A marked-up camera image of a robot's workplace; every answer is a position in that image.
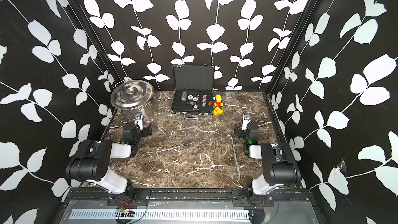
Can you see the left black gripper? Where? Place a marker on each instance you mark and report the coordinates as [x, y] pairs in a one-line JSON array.
[[146, 132]]

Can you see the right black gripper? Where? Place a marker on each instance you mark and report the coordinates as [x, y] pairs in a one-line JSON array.
[[240, 131]]

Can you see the long metal spoon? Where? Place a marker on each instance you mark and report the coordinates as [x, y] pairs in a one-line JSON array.
[[230, 137]]

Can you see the stainless steel pot lid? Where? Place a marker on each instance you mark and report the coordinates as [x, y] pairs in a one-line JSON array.
[[132, 95]]

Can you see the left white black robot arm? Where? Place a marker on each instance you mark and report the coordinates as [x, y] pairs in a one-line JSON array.
[[91, 161]]

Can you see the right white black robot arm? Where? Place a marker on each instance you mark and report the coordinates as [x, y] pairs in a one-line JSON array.
[[279, 167]]

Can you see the yellow red toy blocks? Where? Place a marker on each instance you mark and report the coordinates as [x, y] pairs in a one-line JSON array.
[[218, 105]]

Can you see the black open case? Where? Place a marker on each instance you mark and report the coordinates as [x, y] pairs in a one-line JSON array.
[[194, 86]]

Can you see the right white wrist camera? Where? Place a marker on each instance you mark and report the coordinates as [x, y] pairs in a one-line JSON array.
[[246, 120]]

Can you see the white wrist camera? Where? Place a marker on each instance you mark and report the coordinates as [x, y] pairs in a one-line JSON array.
[[138, 119], [246, 120]]

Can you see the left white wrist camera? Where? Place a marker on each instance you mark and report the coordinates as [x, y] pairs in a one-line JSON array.
[[138, 119]]

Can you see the white perforated cable duct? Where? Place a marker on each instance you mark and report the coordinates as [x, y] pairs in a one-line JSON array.
[[232, 215]]

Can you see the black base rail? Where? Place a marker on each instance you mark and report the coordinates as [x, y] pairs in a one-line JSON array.
[[238, 197]]

